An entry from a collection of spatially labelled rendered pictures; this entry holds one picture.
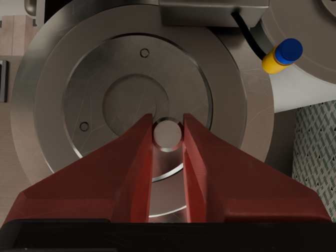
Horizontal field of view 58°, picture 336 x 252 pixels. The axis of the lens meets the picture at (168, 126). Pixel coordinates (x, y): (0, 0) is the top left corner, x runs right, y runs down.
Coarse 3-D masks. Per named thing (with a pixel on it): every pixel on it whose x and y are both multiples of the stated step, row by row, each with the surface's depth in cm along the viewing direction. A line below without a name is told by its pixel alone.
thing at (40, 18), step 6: (36, 0) 18; (42, 0) 18; (48, 0) 18; (54, 0) 19; (60, 0) 20; (66, 0) 21; (36, 6) 18; (42, 6) 18; (48, 6) 18; (54, 6) 19; (60, 6) 20; (36, 12) 18; (42, 12) 18; (48, 12) 18; (54, 12) 19; (36, 18) 18; (42, 18) 18; (48, 18) 18
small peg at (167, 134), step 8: (160, 120) 12; (168, 120) 12; (176, 120) 12; (152, 128) 12; (160, 128) 12; (168, 128) 12; (176, 128) 12; (152, 136) 12; (160, 136) 12; (168, 136) 12; (176, 136) 12; (160, 144) 12; (168, 144) 12; (176, 144) 12
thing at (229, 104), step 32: (96, 32) 16; (128, 32) 16; (160, 32) 16; (192, 32) 16; (64, 64) 16; (224, 64) 16; (224, 96) 16; (224, 128) 16; (64, 160) 16; (160, 192) 16
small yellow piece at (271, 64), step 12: (240, 24) 14; (252, 36) 14; (252, 48) 13; (276, 48) 11; (288, 48) 11; (300, 48) 11; (264, 60) 12; (276, 60) 11; (288, 60) 11; (276, 72) 13
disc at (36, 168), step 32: (96, 0) 17; (128, 0) 17; (64, 32) 17; (224, 32) 17; (32, 64) 17; (256, 64) 17; (32, 96) 17; (256, 96) 17; (32, 128) 17; (256, 128) 17; (32, 160) 17
